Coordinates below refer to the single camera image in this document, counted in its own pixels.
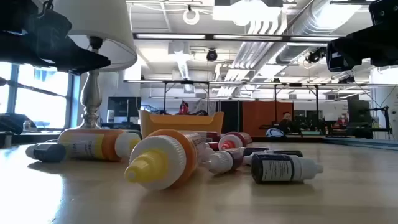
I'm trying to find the person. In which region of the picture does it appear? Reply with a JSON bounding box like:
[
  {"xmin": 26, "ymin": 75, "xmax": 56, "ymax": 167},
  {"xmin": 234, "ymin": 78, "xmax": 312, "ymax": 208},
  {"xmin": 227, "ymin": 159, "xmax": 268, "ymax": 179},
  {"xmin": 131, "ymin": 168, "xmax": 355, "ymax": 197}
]
[{"xmin": 277, "ymin": 111, "xmax": 295, "ymax": 134}]

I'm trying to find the small brown food coloring bottle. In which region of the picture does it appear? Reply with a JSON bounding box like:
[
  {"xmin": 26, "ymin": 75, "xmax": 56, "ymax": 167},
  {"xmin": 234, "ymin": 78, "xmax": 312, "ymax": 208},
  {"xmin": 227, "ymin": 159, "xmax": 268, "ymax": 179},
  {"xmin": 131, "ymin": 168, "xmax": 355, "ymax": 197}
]
[{"xmin": 203, "ymin": 147, "xmax": 245, "ymax": 175}]

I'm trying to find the white coiled cable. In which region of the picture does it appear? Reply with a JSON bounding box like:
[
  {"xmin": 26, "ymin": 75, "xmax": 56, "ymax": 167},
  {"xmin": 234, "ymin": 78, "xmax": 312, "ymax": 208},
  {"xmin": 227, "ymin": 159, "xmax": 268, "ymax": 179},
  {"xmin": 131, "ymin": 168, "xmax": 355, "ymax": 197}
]
[{"xmin": 182, "ymin": 7, "xmax": 201, "ymax": 26}]

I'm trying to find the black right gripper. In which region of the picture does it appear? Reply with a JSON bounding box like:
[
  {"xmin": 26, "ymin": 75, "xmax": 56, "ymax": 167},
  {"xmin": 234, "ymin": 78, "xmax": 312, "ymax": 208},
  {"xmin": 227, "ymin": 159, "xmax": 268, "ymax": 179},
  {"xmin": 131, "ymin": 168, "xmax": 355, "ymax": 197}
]
[{"xmin": 326, "ymin": 21, "xmax": 398, "ymax": 73}]

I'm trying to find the black bag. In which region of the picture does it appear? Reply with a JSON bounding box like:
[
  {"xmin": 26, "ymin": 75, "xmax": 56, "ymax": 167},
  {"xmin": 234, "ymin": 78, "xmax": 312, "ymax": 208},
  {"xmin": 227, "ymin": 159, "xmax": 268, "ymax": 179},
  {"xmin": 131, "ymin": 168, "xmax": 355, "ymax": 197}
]
[{"xmin": 0, "ymin": 113, "xmax": 38, "ymax": 135}]

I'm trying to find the blue white ball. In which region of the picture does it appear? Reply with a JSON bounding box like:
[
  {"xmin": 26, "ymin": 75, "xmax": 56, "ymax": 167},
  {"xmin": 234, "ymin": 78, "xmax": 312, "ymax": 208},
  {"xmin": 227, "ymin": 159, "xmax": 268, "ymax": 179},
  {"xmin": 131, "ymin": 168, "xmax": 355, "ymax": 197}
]
[{"xmin": 266, "ymin": 128, "xmax": 285, "ymax": 138}]

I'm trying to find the small blue food coloring bottle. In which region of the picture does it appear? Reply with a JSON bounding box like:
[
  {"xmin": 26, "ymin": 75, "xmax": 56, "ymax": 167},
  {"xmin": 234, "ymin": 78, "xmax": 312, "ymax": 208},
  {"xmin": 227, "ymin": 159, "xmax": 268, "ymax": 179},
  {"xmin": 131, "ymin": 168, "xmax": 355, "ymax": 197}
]
[{"xmin": 251, "ymin": 152, "xmax": 324, "ymax": 184}]

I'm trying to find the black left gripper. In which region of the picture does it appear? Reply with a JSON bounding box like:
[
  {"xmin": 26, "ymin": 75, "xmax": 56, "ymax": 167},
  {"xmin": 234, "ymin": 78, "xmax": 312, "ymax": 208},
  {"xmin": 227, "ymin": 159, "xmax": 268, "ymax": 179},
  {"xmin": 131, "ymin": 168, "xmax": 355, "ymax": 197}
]
[{"xmin": 0, "ymin": 0, "xmax": 111, "ymax": 76}]

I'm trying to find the black overhead camera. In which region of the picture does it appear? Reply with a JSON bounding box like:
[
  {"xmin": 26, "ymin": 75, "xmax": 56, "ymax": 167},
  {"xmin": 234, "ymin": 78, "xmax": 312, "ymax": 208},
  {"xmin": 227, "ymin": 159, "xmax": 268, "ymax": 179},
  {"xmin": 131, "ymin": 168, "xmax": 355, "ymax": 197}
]
[{"xmin": 206, "ymin": 48, "xmax": 219, "ymax": 62}]

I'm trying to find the small black food coloring bottle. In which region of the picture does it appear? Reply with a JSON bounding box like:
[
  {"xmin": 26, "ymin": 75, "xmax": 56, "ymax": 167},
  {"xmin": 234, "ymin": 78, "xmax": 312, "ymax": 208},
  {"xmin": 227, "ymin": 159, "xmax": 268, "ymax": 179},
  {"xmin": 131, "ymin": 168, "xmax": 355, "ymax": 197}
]
[
  {"xmin": 242, "ymin": 150, "xmax": 304, "ymax": 166},
  {"xmin": 25, "ymin": 142, "xmax": 67, "ymax": 163}
]

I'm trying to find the white shade silver table lamp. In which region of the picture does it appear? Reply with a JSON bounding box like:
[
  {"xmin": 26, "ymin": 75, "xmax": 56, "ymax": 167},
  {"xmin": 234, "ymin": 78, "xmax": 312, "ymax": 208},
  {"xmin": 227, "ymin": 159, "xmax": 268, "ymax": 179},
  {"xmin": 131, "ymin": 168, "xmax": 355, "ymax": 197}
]
[{"xmin": 52, "ymin": 0, "xmax": 138, "ymax": 130}]

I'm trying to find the yellow plastic bin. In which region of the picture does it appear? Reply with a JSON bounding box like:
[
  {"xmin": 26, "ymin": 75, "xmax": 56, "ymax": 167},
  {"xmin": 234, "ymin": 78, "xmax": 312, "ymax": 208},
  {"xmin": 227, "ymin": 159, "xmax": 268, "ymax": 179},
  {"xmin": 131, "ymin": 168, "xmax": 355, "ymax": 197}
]
[{"xmin": 139, "ymin": 110, "xmax": 225, "ymax": 139}]

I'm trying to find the orange partition panel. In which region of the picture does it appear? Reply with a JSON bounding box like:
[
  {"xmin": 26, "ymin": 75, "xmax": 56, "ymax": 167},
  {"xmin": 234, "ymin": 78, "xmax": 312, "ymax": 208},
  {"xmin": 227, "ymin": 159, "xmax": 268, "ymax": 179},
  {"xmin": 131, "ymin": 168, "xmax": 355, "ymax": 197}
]
[{"xmin": 242, "ymin": 100, "xmax": 294, "ymax": 137}]

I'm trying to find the black rig bar with lights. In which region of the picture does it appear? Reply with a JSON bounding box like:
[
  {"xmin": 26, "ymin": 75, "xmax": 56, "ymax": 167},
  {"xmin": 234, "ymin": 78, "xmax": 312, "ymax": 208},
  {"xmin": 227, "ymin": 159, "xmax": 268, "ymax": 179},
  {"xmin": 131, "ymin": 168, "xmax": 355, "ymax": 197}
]
[{"xmin": 132, "ymin": 32, "xmax": 343, "ymax": 44}]

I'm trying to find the red object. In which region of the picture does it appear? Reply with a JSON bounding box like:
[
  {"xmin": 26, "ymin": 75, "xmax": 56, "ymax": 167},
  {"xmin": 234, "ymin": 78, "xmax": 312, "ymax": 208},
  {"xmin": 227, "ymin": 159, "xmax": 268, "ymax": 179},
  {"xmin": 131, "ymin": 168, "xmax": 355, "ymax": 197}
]
[{"xmin": 178, "ymin": 101, "xmax": 190, "ymax": 116}]

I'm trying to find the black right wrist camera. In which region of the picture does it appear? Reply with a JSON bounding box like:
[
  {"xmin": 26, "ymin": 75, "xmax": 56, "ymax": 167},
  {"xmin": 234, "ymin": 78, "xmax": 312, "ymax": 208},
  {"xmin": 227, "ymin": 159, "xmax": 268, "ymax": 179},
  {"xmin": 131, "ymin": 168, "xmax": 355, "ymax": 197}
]
[{"xmin": 369, "ymin": 0, "xmax": 398, "ymax": 26}]

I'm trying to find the large yellow food coloring bottle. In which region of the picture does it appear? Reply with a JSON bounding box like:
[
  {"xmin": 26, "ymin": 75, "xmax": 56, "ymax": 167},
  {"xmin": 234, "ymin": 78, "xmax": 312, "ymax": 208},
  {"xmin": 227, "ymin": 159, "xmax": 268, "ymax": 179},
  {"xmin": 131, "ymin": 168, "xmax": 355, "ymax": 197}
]
[
  {"xmin": 124, "ymin": 128, "xmax": 200, "ymax": 191},
  {"xmin": 57, "ymin": 128, "xmax": 142, "ymax": 162}
]

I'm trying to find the black monitor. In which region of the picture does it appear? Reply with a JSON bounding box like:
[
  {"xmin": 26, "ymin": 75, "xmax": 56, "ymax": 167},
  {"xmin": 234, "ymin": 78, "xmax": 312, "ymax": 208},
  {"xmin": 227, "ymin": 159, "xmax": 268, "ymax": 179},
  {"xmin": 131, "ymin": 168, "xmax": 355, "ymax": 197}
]
[
  {"xmin": 107, "ymin": 96, "xmax": 142, "ymax": 125},
  {"xmin": 347, "ymin": 99, "xmax": 371, "ymax": 125}
]

